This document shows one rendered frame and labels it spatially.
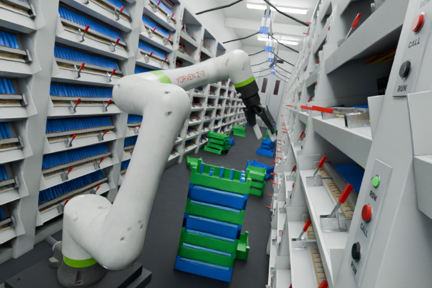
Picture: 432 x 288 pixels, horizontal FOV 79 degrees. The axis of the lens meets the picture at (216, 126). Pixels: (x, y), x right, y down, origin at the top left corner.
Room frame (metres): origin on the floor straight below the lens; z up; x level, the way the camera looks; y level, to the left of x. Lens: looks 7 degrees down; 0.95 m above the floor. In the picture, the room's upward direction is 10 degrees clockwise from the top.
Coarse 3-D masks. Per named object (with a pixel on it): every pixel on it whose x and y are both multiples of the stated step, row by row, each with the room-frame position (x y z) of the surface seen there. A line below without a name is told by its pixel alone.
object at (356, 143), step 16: (352, 96) 0.87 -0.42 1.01; (368, 96) 0.86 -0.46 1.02; (320, 112) 0.89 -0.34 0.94; (320, 128) 0.72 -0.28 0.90; (336, 128) 0.50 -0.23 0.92; (352, 128) 0.44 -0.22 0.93; (368, 128) 0.41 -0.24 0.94; (336, 144) 0.52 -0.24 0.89; (352, 144) 0.40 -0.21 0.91; (368, 144) 0.32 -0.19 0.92
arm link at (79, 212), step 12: (72, 204) 0.73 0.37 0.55; (84, 204) 0.73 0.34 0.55; (96, 204) 0.74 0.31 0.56; (108, 204) 0.76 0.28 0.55; (72, 216) 0.70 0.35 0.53; (84, 216) 0.69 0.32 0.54; (96, 216) 0.69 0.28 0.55; (72, 228) 0.69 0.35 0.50; (84, 228) 0.67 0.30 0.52; (72, 240) 0.71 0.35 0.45; (72, 252) 0.71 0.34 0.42; (84, 252) 0.71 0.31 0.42; (72, 264) 0.72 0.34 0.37; (84, 264) 0.72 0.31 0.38
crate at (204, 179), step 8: (200, 160) 1.46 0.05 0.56; (192, 168) 1.28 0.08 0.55; (208, 168) 1.47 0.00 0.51; (216, 168) 1.47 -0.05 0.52; (224, 168) 1.46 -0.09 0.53; (248, 168) 1.46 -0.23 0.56; (192, 176) 1.28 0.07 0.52; (200, 176) 1.28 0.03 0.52; (208, 176) 1.27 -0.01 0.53; (216, 176) 1.45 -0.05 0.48; (224, 176) 1.46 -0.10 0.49; (248, 176) 1.42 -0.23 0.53; (200, 184) 1.28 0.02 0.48; (208, 184) 1.27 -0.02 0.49; (216, 184) 1.27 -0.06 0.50; (224, 184) 1.27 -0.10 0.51; (232, 184) 1.27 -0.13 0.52; (240, 184) 1.26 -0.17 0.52; (248, 184) 1.26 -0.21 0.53; (240, 192) 1.26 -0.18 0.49; (248, 192) 1.26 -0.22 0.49
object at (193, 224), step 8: (184, 216) 1.28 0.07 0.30; (184, 224) 1.28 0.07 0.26; (192, 224) 1.28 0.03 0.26; (200, 224) 1.27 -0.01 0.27; (208, 224) 1.27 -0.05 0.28; (216, 224) 1.27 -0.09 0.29; (208, 232) 1.27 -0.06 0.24; (216, 232) 1.27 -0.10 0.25; (224, 232) 1.26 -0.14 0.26; (232, 232) 1.26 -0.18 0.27
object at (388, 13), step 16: (384, 0) 0.45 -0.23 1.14; (400, 0) 0.35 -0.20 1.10; (384, 16) 0.40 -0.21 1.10; (400, 16) 0.35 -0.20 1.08; (368, 32) 0.47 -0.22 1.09; (384, 32) 0.40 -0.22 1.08; (400, 32) 0.56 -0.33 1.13; (336, 48) 0.89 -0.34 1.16; (352, 48) 0.57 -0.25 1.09; (368, 48) 0.70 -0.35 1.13; (384, 48) 0.74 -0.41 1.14; (336, 64) 0.73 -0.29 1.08
